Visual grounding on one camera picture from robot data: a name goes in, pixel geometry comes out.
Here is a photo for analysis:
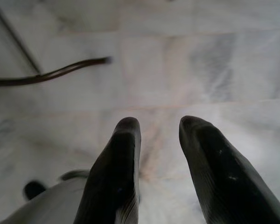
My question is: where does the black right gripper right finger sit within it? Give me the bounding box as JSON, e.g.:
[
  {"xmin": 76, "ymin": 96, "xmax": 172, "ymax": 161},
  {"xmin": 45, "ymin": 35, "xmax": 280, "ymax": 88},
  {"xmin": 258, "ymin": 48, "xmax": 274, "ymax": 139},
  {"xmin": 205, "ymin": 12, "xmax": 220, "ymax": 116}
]
[{"xmin": 179, "ymin": 115, "xmax": 280, "ymax": 224}]

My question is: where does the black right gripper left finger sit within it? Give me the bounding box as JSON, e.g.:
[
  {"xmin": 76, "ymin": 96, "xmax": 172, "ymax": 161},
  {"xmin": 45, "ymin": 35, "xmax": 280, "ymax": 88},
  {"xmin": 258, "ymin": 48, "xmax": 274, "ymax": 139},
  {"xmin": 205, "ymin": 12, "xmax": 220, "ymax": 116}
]
[{"xmin": 73, "ymin": 117, "xmax": 141, "ymax": 224}]

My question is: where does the black curved table foot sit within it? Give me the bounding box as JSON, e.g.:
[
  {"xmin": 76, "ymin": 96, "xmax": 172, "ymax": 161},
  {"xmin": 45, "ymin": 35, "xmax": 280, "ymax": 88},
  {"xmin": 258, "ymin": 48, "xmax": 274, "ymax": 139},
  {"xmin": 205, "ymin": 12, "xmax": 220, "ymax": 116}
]
[{"xmin": 0, "ymin": 56, "xmax": 114, "ymax": 88}]

